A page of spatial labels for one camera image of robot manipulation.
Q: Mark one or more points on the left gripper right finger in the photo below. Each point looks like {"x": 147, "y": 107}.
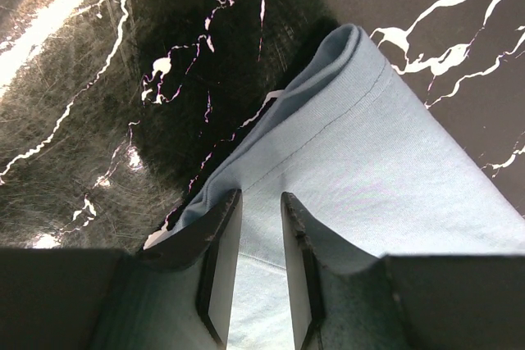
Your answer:
{"x": 333, "y": 285}

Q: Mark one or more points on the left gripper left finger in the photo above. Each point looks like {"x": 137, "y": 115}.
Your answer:
{"x": 203, "y": 258}

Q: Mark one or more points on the blue-grey t shirt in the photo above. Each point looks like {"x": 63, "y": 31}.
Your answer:
{"x": 353, "y": 143}

